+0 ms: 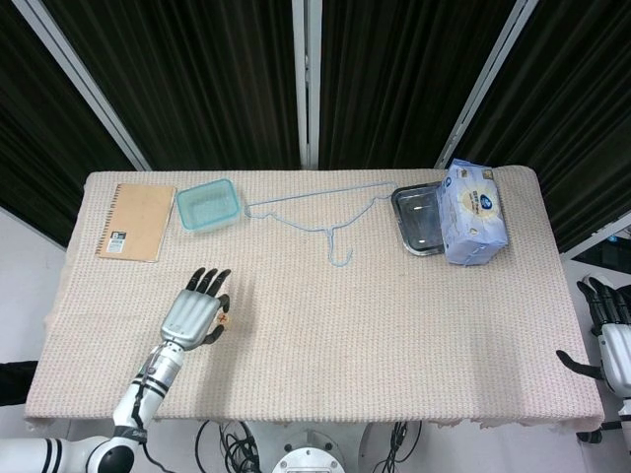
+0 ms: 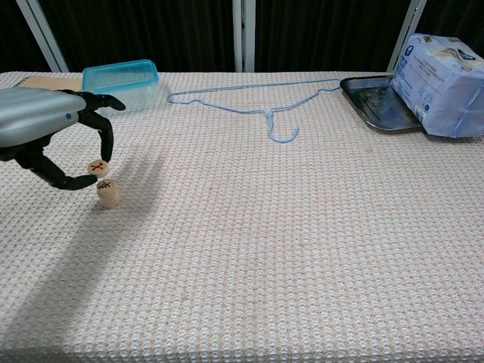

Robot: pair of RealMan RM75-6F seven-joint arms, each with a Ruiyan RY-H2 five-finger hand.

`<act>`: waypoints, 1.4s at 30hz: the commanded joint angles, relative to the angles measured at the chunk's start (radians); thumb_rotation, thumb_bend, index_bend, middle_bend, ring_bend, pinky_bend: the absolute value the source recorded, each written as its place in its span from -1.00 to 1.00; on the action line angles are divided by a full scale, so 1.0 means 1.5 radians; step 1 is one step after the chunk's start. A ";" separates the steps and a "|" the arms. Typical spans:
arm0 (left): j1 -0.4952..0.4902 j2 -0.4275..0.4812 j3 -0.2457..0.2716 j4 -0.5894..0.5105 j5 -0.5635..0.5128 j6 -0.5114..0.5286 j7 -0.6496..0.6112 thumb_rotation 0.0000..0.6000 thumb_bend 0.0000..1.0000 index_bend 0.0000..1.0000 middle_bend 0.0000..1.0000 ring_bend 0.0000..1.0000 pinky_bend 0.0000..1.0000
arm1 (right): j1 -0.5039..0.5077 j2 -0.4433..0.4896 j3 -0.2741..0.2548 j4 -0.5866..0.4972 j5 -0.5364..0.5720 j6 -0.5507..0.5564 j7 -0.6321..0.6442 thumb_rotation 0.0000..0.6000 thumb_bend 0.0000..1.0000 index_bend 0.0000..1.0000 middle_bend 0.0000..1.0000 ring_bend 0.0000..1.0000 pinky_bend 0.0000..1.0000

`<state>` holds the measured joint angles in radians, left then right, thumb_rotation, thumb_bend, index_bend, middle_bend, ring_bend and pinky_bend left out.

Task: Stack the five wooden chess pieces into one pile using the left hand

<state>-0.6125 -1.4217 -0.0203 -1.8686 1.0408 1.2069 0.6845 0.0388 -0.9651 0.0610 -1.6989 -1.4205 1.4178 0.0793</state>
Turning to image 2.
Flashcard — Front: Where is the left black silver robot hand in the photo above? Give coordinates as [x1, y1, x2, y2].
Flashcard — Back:
[0, 88, 126, 191]

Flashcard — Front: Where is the red cross-mark wooden chess piece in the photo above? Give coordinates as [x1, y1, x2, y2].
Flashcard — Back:
[87, 160, 110, 178]

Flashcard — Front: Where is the beige cloth-covered table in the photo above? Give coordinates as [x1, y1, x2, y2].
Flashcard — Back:
[0, 70, 484, 363]

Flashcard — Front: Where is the brown spiral notebook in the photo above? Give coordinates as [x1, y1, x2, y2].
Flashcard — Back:
[17, 75, 84, 92]

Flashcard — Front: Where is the clear container teal lid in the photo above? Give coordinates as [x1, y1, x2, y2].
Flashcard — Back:
[81, 59, 160, 113]

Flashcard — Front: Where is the black pleated curtain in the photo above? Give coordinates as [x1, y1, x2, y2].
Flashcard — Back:
[0, 0, 484, 73]

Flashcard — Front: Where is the dark metal tray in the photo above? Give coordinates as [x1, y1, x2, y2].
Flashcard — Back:
[339, 74, 427, 134]

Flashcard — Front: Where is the blue tissue pack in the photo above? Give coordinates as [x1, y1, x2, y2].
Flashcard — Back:
[389, 33, 484, 139]

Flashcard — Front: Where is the grey slanted frame post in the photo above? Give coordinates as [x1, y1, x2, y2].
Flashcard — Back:
[386, 0, 427, 73]
[14, 0, 71, 73]

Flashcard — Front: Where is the grey upright frame post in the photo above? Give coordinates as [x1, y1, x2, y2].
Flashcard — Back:
[231, 0, 256, 73]

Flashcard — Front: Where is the light blue wire hanger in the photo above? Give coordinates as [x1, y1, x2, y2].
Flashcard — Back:
[166, 77, 343, 144]

